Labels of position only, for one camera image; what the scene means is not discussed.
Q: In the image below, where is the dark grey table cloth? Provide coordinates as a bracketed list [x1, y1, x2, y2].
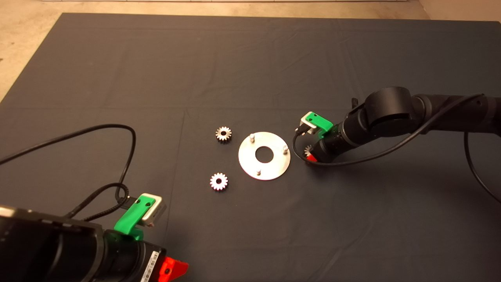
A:
[0, 14, 501, 282]

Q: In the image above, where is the thin black right camera cable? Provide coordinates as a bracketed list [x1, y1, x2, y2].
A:
[293, 93, 501, 204]

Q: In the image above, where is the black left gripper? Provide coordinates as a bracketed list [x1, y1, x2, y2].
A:
[103, 231, 189, 282]

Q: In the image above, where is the thin black camera cable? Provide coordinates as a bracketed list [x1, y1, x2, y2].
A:
[0, 124, 137, 210]
[293, 93, 501, 204]

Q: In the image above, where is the black braided cable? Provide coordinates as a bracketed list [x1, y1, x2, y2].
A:
[65, 183, 130, 222]

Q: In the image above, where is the green right camera mount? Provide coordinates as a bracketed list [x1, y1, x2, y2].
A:
[305, 112, 334, 139]

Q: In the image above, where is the thin black left camera cable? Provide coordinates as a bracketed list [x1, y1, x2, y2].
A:
[0, 124, 137, 210]

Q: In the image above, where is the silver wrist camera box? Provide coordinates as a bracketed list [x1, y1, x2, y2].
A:
[139, 193, 167, 228]
[296, 112, 318, 136]

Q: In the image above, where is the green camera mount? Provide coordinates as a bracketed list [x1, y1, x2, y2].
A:
[305, 112, 334, 139]
[114, 196, 156, 241]

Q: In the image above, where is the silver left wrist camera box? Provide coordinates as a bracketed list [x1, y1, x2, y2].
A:
[139, 193, 167, 228]

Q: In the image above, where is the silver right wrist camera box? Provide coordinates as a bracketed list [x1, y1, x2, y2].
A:
[296, 112, 318, 136]

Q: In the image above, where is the green left camera mount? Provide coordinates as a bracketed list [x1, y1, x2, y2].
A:
[114, 196, 156, 241]

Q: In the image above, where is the round metal carrier plate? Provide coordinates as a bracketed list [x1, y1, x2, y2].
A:
[238, 132, 291, 181]

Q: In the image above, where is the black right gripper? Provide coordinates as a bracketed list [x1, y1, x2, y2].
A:
[306, 123, 355, 163]

